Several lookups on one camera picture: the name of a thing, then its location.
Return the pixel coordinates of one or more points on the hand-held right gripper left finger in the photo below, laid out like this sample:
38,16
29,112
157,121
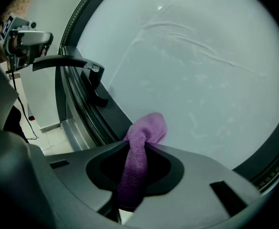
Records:
70,170

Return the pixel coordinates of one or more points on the black-framed glass window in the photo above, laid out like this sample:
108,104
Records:
275,151

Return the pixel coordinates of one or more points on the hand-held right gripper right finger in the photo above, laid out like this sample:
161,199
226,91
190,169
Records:
196,187

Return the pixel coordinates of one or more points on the person's black clothing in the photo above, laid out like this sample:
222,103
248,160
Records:
14,123

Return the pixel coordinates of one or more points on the frosted window pane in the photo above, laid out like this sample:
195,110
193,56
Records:
189,80

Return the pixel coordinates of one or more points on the purple cloth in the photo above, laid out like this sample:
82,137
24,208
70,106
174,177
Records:
151,125

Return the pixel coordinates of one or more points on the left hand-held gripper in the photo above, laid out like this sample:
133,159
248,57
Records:
14,24

